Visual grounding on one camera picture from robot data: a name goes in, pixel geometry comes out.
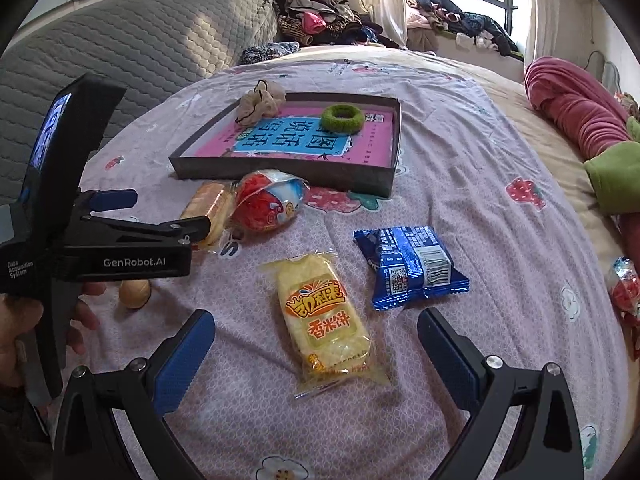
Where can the pile of clothes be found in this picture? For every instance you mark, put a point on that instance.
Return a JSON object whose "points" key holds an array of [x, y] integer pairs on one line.
{"points": [[325, 15]]}

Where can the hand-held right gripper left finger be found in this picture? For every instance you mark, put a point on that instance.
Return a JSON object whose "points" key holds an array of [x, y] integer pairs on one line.
{"points": [[180, 360]]}

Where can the green scrunchie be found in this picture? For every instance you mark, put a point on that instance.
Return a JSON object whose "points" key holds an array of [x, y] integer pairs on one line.
{"points": [[330, 122]]}

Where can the walnut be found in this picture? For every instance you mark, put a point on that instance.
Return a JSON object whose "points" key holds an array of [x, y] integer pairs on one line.
{"points": [[134, 294]]}

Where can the blue snack packet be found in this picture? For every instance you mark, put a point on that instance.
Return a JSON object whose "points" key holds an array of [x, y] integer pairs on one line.
{"points": [[395, 260]]}

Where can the grey quilted headboard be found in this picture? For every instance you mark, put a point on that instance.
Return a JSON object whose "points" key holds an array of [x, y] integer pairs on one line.
{"points": [[125, 45]]}

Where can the clothes on windowsill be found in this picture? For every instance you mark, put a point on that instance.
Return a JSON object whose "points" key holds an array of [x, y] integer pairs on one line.
{"points": [[460, 22]]}

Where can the yellow rice cracker packet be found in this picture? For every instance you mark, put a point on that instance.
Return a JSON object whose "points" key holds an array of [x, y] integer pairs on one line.
{"points": [[320, 320]]}

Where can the brown cloth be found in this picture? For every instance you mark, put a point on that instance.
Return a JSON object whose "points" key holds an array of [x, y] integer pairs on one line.
{"points": [[422, 40]]}

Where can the red round snack packet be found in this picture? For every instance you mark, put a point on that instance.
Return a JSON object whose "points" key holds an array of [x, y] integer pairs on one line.
{"points": [[260, 205]]}

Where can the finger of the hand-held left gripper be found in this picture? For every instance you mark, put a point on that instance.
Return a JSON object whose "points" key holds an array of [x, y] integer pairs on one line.
{"points": [[165, 230], [114, 200]]}

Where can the orange bread packet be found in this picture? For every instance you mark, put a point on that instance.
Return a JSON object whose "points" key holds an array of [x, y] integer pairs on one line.
{"points": [[210, 205]]}

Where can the dark grey tray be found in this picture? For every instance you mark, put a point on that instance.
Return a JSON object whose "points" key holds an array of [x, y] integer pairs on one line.
{"points": [[280, 174]]}

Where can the pink book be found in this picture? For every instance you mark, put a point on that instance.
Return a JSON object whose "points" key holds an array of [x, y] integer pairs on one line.
{"points": [[295, 144]]}

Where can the green fleece cloth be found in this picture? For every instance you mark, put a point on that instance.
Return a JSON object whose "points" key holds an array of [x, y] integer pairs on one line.
{"points": [[615, 175]]}

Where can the strawberry print bedsheet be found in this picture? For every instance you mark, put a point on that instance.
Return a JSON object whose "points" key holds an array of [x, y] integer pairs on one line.
{"points": [[490, 240]]}

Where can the pink blanket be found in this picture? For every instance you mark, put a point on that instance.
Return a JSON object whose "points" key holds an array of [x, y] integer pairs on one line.
{"points": [[570, 95]]}

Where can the red and white packet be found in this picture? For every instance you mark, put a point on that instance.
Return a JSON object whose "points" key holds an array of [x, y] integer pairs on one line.
{"points": [[627, 295]]}

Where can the dark patterned cloth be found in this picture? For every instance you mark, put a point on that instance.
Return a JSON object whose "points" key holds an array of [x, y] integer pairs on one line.
{"points": [[267, 52]]}

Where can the person's left hand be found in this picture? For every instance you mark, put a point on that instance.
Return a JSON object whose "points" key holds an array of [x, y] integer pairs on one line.
{"points": [[17, 330]]}

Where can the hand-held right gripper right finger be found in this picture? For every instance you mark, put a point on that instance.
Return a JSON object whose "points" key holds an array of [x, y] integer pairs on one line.
{"points": [[450, 355]]}

